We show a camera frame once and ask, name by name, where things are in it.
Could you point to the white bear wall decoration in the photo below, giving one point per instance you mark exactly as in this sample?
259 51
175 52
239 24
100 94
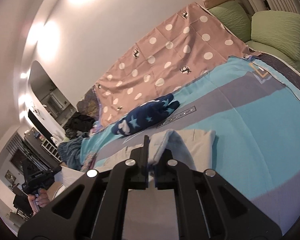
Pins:
36 111

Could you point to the dark metal shelf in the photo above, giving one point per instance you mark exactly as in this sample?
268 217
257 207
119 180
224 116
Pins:
20 155

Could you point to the floral folded cloth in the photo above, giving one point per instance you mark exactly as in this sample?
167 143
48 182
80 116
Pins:
90 162

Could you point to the green pillow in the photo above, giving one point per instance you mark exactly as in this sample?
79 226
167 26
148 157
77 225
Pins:
277 32
230 17

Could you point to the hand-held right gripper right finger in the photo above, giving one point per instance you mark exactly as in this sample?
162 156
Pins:
162 170

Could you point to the dark blue blanket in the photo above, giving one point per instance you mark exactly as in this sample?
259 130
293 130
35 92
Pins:
70 152

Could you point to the purple floral sheet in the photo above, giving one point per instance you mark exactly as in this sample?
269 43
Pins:
88 105

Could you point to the pink polka dot sheet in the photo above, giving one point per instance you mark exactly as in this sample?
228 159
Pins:
177 55

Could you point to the white sweatshirt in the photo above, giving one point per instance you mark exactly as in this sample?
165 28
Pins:
185 140

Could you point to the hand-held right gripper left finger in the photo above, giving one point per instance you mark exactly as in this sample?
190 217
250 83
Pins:
142 165

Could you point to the blue grey striped bed sheet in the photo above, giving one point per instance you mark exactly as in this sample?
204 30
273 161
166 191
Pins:
240 130

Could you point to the white shelf rack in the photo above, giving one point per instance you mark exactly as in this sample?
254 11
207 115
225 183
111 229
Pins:
51 150

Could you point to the black panel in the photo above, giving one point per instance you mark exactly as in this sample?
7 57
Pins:
40 125

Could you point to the person's left hand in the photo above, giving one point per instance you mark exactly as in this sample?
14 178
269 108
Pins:
41 201

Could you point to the white figurine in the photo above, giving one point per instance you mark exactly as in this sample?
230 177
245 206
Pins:
55 138

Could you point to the black clothes pile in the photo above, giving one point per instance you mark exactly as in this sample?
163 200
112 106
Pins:
80 123

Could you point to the navy star print blanket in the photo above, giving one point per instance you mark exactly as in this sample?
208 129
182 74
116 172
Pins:
145 120

